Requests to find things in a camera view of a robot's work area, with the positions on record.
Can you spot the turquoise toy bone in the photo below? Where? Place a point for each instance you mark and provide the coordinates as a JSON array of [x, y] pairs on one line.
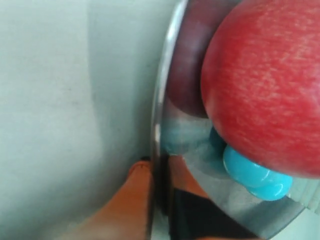
[[261, 182]]

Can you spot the metal bowl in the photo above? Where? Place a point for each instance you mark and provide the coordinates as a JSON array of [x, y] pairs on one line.
[[181, 128]]

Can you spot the red toy apple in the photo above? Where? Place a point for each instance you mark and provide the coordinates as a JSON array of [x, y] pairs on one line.
[[260, 83]]

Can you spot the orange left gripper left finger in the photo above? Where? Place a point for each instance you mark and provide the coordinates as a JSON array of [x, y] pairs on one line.
[[126, 216]]

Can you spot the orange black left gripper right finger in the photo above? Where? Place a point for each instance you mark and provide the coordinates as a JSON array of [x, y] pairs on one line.
[[191, 214]]

